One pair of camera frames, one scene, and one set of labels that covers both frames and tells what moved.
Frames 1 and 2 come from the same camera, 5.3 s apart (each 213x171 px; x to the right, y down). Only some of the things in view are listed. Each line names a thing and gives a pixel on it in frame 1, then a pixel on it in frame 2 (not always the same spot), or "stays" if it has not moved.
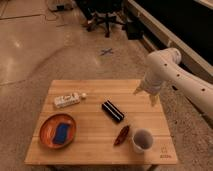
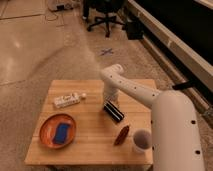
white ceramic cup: [143, 140] stays
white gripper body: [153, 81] → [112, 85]
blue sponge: [60, 133] stays
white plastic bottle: [67, 100] stays
